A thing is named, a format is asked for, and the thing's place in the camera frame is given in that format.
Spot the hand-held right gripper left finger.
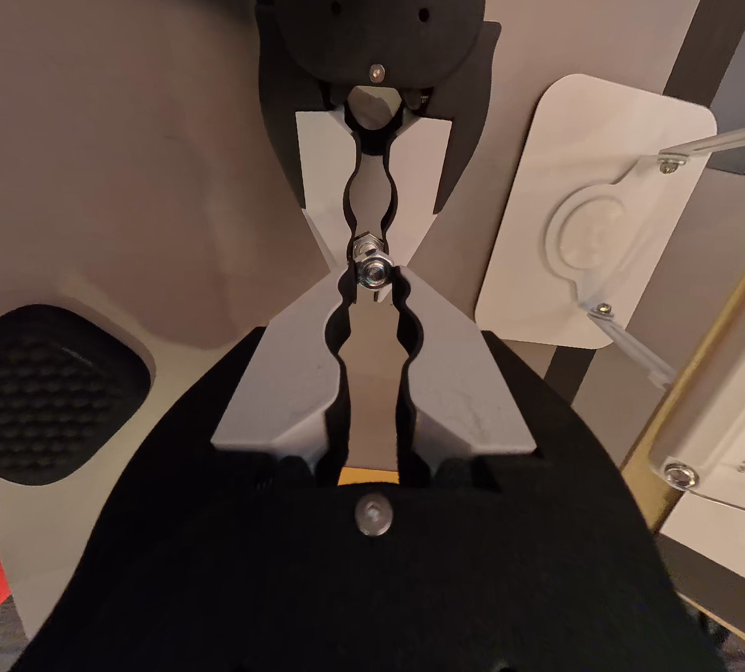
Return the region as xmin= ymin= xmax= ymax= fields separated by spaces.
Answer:
xmin=211 ymin=265 xmax=357 ymax=487

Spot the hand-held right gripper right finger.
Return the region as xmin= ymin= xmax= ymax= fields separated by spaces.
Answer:
xmin=391 ymin=266 xmax=536 ymax=487

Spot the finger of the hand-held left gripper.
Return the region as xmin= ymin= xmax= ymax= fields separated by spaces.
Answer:
xmin=381 ymin=115 xmax=455 ymax=268
xmin=295 ymin=110 xmax=359 ymax=274

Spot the silver hex nut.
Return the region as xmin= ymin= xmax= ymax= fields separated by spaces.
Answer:
xmin=351 ymin=231 xmax=386 ymax=260

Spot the silver hex bolt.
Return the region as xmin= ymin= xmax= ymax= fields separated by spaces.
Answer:
xmin=355 ymin=242 xmax=395 ymax=292

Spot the yellow plastic bin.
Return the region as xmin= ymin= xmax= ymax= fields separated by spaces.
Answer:
xmin=338 ymin=466 xmax=402 ymax=488

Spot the white stand with wooden board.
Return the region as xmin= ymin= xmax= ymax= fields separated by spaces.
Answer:
xmin=474 ymin=73 xmax=745 ymax=641

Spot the black dimpled wrist rest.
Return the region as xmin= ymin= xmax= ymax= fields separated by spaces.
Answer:
xmin=0 ymin=304 xmax=153 ymax=488

